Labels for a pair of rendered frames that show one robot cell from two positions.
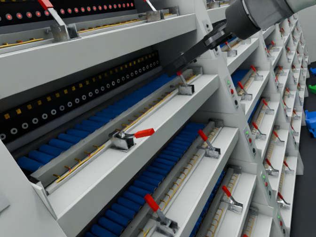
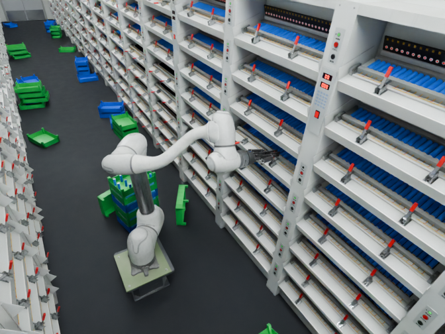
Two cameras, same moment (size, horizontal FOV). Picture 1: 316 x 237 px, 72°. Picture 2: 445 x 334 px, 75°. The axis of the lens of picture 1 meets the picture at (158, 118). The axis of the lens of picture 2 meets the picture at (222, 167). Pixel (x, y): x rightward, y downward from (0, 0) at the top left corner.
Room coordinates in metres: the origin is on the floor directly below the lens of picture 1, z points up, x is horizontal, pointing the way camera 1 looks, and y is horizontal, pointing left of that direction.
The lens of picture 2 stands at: (0.62, -1.47, 1.91)
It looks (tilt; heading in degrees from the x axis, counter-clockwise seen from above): 37 degrees down; 104
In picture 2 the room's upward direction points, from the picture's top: 3 degrees clockwise
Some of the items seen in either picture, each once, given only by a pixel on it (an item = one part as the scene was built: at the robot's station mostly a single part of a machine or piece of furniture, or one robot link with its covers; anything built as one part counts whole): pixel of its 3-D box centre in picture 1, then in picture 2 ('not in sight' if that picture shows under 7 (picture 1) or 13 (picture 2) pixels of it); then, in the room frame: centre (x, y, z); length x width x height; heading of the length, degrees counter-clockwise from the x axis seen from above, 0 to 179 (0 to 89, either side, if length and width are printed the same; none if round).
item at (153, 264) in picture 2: not in sight; (143, 260); (-0.12, -0.46, 0.24); 0.22 x 0.18 x 0.06; 128
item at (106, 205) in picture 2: not in sight; (116, 198); (-0.70, 0.13, 0.10); 0.30 x 0.08 x 0.20; 68
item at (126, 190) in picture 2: not in sight; (132, 179); (-0.46, 0.06, 0.44); 0.30 x 0.20 x 0.08; 62
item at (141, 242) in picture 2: not in sight; (141, 243); (-0.13, -0.44, 0.38); 0.18 x 0.16 x 0.22; 98
